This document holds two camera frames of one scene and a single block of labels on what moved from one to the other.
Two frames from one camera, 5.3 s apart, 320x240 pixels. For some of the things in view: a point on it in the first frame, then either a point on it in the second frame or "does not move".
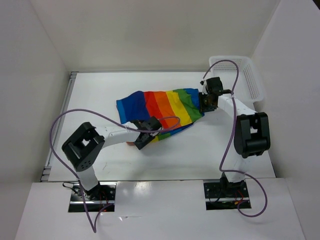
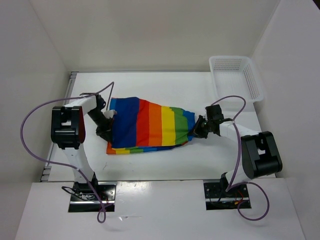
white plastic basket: x=239 y=75 does not move
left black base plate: x=102 y=195 does not move
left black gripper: x=139 y=145 -> x=105 y=132
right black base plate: x=220 y=194 does not move
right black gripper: x=202 y=107 -> x=197 y=132
